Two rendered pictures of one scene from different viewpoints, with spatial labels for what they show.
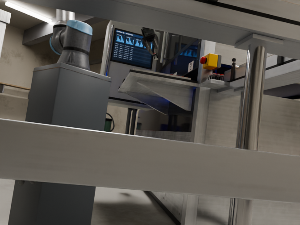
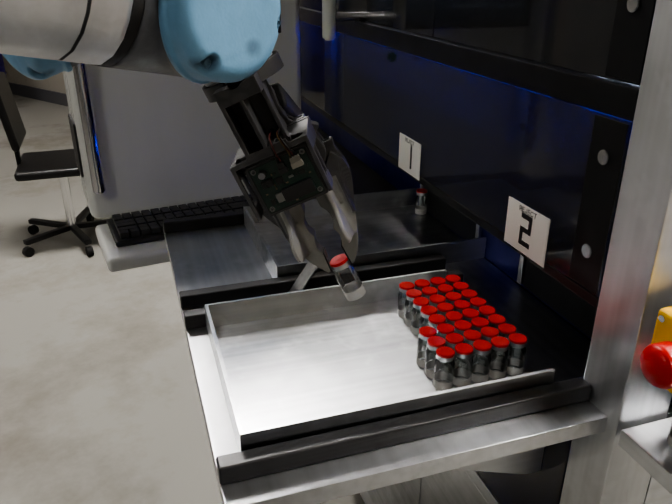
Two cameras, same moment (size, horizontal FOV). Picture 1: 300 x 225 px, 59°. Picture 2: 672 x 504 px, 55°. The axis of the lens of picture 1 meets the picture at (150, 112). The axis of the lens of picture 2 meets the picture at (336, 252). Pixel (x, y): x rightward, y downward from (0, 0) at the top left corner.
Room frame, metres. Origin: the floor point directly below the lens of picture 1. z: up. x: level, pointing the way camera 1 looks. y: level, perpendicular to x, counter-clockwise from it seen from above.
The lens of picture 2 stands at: (0.99, 0.09, 1.31)
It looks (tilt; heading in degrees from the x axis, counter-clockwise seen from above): 24 degrees down; 353
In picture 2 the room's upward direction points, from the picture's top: straight up
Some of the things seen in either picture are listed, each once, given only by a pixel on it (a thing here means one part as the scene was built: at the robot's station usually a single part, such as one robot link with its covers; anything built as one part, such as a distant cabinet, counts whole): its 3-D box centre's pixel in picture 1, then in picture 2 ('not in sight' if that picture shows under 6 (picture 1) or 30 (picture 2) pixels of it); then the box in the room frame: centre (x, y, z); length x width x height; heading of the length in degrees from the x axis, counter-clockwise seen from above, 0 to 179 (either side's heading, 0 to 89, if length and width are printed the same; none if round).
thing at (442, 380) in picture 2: not in sight; (444, 368); (1.56, -0.10, 0.90); 0.02 x 0.02 x 0.05
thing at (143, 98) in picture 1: (147, 103); not in sight; (2.04, 0.03, 0.80); 0.34 x 0.03 x 0.13; 102
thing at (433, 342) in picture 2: not in sight; (435, 357); (1.58, -0.10, 0.90); 0.02 x 0.02 x 0.05
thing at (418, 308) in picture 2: not in sight; (431, 329); (1.64, -0.11, 0.90); 0.18 x 0.02 x 0.05; 11
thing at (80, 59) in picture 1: (74, 61); not in sight; (1.18, 0.37, 0.84); 0.15 x 0.15 x 0.10
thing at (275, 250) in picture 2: not in sight; (357, 230); (1.98, -0.07, 0.90); 0.34 x 0.26 x 0.04; 102
